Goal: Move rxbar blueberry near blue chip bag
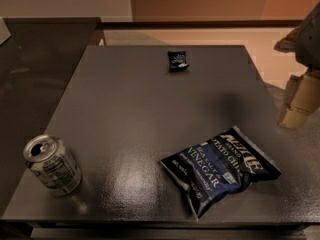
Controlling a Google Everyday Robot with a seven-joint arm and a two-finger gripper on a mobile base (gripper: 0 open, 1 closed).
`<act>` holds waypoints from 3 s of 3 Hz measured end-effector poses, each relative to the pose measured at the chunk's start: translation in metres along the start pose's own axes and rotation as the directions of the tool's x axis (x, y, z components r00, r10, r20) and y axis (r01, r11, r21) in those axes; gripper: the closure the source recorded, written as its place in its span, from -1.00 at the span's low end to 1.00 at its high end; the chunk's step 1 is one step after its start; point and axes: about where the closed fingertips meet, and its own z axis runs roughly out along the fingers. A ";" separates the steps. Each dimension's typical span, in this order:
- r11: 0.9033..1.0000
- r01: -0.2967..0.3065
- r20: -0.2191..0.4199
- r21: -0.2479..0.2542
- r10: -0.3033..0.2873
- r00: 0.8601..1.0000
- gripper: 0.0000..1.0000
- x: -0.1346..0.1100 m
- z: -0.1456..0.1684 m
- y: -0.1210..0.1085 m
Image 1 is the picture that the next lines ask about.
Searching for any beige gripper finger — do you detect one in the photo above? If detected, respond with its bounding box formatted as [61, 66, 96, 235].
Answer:
[279, 107, 309, 129]

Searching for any dark blue rxbar wrapper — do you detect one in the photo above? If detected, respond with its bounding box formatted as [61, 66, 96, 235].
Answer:
[168, 51, 189, 72]

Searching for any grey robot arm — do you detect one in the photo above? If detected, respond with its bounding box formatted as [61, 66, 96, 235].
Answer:
[274, 2, 320, 129]

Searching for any blue kettle chip bag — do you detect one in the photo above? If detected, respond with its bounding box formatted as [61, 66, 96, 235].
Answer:
[161, 126, 282, 219]

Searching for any silver soda can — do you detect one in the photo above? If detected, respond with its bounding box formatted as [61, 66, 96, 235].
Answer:
[23, 134, 82, 196]

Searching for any dark glass side table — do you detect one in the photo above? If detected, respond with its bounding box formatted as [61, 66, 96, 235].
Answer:
[0, 17, 100, 217]

